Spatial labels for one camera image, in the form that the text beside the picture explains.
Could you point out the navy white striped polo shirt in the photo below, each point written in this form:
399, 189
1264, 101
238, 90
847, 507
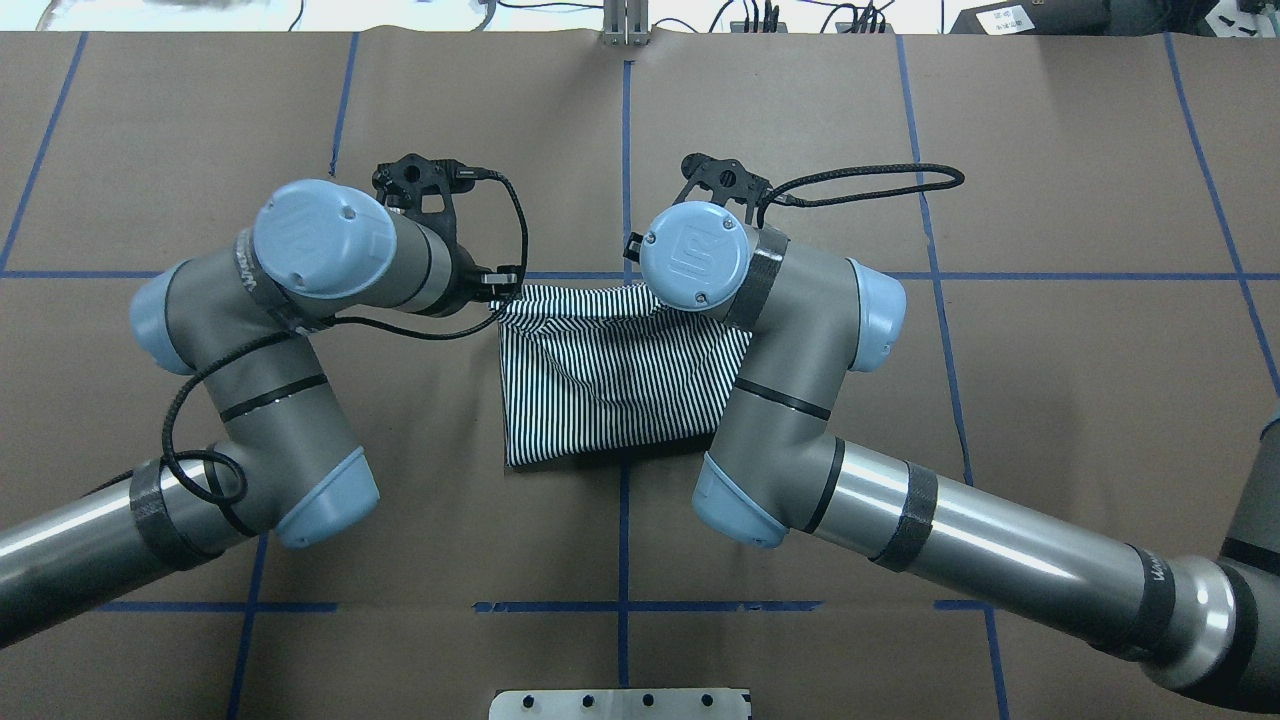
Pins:
587, 371

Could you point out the aluminium frame profile post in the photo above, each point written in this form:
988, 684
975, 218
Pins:
625, 23

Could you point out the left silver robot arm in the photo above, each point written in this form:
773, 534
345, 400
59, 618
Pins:
255, 441

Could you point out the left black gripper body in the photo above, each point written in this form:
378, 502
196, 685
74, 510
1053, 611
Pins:
463, 277

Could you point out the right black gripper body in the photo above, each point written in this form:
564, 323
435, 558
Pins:
633, 245

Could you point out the white camera mast post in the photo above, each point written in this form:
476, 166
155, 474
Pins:
621, 703

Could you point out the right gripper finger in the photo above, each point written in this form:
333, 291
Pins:
632, 247

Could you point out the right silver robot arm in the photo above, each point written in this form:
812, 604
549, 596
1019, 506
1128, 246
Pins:
1093, 498

